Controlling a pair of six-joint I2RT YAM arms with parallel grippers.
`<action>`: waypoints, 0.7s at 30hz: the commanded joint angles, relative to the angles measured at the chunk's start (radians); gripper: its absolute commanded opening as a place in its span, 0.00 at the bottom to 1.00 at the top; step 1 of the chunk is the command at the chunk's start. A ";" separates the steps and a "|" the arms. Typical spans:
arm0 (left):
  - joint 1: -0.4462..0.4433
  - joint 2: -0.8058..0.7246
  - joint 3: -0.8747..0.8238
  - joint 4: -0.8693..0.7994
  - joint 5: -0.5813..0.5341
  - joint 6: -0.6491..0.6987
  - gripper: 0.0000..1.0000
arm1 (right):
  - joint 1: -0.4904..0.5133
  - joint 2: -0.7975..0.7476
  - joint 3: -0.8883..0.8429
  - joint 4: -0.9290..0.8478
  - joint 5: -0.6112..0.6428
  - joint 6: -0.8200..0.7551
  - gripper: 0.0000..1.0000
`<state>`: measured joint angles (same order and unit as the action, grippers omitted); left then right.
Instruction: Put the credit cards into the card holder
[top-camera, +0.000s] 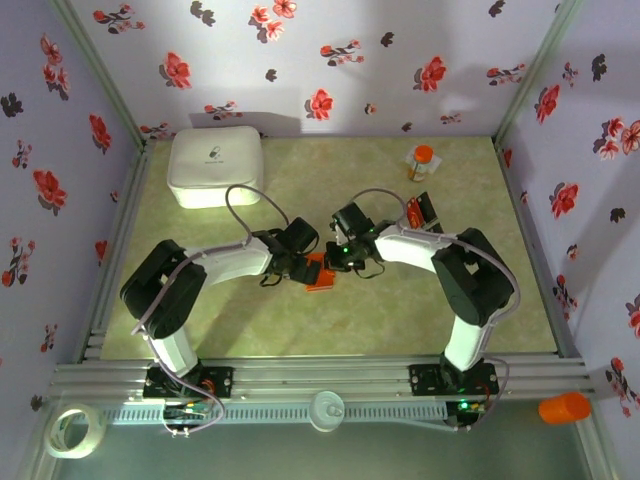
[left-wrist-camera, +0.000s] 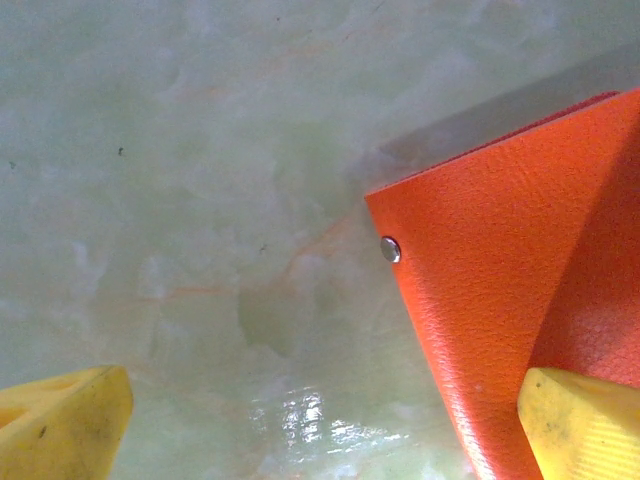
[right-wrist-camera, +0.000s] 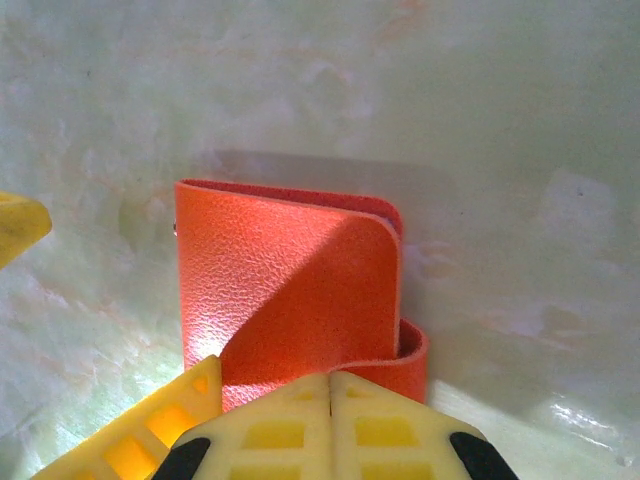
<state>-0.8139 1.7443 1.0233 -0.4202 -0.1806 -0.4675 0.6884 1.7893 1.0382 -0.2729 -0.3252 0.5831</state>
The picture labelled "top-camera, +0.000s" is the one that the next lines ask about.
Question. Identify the orange card holder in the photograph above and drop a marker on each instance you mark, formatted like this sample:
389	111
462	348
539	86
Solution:
325	281

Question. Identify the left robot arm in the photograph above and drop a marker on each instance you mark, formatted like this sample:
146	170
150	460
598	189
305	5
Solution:
235	260

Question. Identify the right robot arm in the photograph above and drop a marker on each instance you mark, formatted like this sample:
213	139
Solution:
410	250

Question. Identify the red card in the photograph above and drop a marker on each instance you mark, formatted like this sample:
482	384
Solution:
415	212

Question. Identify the black card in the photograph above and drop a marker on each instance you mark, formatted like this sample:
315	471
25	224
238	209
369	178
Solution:
431	212

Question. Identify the pill bottle orange cap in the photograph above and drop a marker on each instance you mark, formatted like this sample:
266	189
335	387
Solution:
421	156

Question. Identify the white zip pouch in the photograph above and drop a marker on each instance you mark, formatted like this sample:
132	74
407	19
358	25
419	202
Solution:
215	165

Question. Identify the clear round lid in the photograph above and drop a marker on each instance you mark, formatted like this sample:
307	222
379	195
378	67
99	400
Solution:
325	410

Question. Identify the green circuit board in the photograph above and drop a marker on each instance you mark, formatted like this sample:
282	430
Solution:
465	406
187	412

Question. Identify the clear tape roll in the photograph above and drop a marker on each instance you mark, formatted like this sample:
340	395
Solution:
100	430

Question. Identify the orange plastic cup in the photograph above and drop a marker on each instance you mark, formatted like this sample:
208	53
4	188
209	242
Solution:
565	408

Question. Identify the aluminium frame rail wide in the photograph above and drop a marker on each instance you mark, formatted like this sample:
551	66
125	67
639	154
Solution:
320	375

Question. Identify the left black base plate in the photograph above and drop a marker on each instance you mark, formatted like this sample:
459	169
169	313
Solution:
222	382

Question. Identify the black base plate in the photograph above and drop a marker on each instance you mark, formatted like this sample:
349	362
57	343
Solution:
222	382
422	380

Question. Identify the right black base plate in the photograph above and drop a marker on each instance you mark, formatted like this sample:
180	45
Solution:
422	380

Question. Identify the aluminium side rail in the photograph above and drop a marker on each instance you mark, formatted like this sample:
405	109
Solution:
127	215
535	250

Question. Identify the aluminium frame post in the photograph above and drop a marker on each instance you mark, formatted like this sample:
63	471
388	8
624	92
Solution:
537	75
102	75

